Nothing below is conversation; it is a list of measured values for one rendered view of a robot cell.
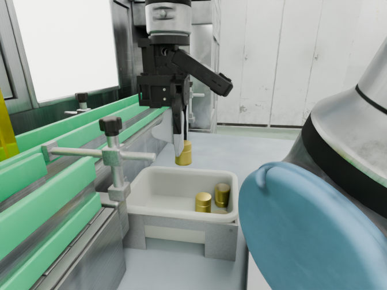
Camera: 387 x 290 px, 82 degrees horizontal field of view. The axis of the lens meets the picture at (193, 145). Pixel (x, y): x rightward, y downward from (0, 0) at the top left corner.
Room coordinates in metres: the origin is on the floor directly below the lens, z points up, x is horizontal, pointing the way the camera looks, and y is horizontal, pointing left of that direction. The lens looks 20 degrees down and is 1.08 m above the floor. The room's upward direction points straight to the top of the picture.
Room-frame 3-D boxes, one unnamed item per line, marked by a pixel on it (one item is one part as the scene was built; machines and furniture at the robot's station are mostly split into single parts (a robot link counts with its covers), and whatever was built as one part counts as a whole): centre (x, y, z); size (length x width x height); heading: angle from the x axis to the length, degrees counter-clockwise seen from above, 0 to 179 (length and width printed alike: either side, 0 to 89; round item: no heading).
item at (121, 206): (0.30, 0.16, 0.85); 0.09 x 0.04 x 0.07; 81
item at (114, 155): (0.30, 0.14, 0.95); 0.17 x 0.03 x 0.12; 81
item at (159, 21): (0.42, 0.04, 1.14); 0.08 x 0.08 x 0.05
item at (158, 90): (0.42, 0.05, 1.06); 0.09 x 0.08 x 0.12; 83
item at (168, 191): (0.40, 0.02, 0.80); 0.22 x 0.17 x 0.09; 81
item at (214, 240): (0.40, 0.05, 0.79); 0.27 x 0.17 x 0.08; 81
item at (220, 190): (0.44, -0.07, 0.79); 0.04 x 0.04 x 0.04
